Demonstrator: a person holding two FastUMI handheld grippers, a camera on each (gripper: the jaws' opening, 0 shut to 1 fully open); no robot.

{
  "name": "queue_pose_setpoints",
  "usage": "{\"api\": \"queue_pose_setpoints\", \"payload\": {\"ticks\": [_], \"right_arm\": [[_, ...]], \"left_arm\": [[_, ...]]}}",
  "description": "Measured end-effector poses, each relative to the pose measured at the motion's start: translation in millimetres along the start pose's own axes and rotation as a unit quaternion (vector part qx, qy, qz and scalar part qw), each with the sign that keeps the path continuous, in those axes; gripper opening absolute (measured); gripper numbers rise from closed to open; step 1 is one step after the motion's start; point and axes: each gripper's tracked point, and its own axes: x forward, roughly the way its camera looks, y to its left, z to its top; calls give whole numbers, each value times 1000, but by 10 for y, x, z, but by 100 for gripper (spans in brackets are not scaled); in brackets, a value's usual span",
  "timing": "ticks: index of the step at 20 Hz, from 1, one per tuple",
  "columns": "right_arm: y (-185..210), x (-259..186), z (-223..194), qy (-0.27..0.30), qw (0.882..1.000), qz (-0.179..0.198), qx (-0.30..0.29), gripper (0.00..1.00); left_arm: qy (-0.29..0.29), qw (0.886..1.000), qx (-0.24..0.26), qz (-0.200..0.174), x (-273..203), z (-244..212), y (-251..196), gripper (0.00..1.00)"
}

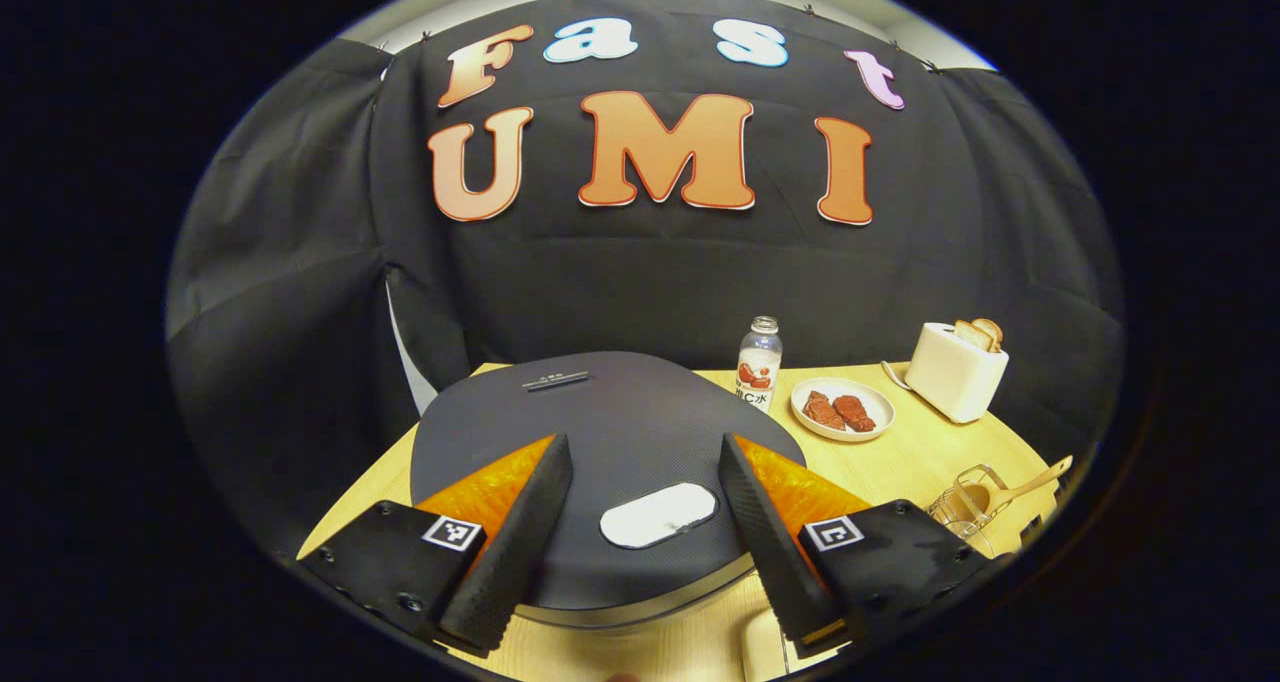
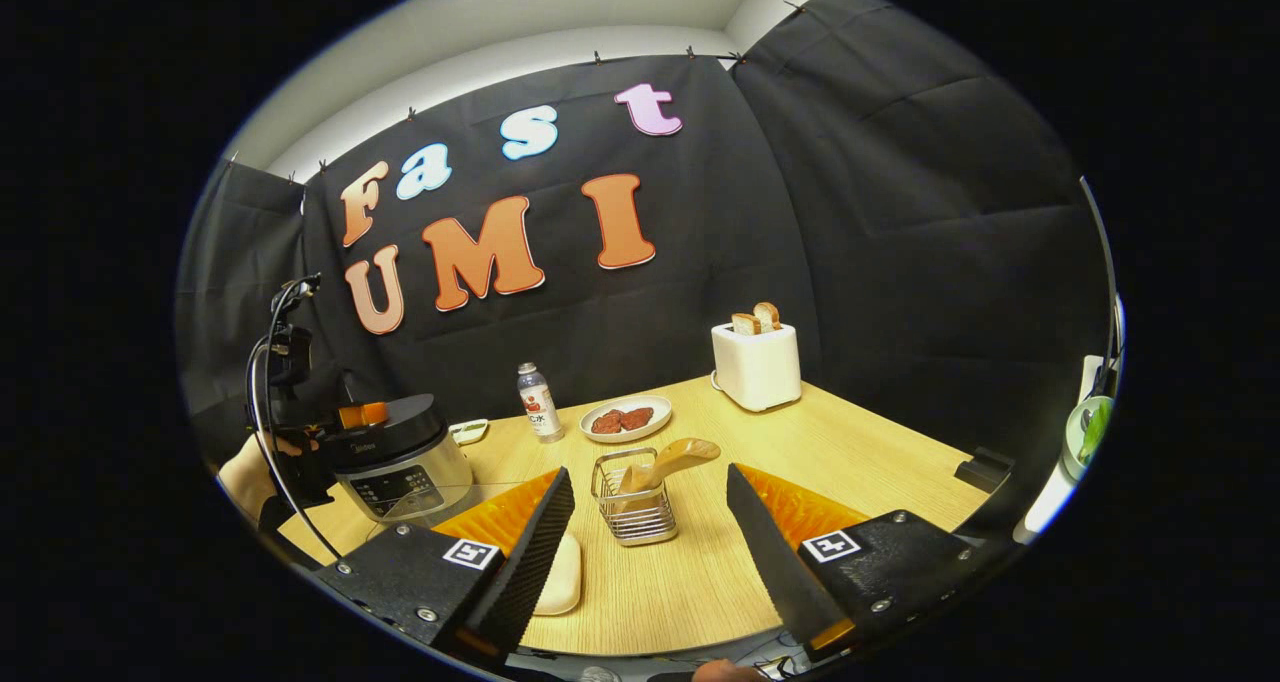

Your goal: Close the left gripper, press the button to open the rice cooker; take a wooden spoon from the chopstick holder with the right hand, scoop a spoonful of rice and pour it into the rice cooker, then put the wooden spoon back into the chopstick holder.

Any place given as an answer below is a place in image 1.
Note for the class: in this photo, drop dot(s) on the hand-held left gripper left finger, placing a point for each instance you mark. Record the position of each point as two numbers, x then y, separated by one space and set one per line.
505 562

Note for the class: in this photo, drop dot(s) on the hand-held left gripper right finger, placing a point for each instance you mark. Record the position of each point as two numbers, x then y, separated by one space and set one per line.
775 552

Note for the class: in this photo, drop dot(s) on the dark grey rice cooker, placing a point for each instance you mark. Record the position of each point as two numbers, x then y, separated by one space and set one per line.
620 422

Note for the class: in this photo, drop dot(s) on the wooden spoon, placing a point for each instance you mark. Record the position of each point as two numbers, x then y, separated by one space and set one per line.
1030 482

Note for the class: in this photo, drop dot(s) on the cream container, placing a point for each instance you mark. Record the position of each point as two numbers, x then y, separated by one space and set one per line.
765 652

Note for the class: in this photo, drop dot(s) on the red braised meat piece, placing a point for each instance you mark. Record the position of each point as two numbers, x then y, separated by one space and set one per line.
855 414
823 412

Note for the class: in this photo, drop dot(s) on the white plate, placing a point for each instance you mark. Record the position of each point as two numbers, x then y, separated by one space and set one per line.
880 407

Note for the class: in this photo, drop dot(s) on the clear drink bottle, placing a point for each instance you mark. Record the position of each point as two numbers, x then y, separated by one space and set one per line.
758 372

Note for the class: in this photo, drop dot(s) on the white toaster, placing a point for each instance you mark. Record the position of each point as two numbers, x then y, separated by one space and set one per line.
950 377

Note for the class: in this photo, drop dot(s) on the toasted bread slice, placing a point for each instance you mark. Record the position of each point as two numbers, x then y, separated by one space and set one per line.
990 332
970 335

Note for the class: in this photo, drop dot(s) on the black backdrop cloth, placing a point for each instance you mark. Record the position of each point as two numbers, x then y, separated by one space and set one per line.
650 282

